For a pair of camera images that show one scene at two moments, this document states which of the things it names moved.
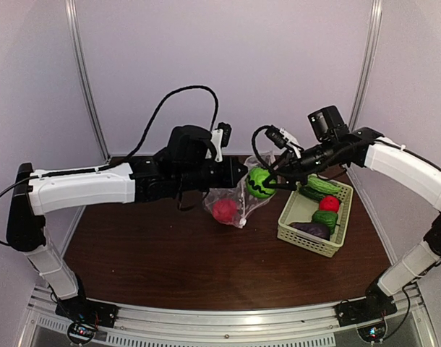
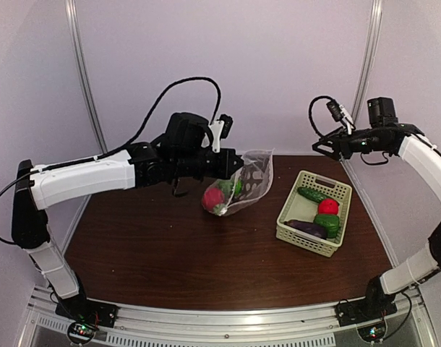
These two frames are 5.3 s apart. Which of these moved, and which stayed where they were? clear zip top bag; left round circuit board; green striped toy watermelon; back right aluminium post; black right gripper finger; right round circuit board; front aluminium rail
Moved: green striped toy watermelon; black right gripper finger; clear zip top bag
Stayed: front aluminium rail; right round circuit board; back right aluminium post; left round circuit board
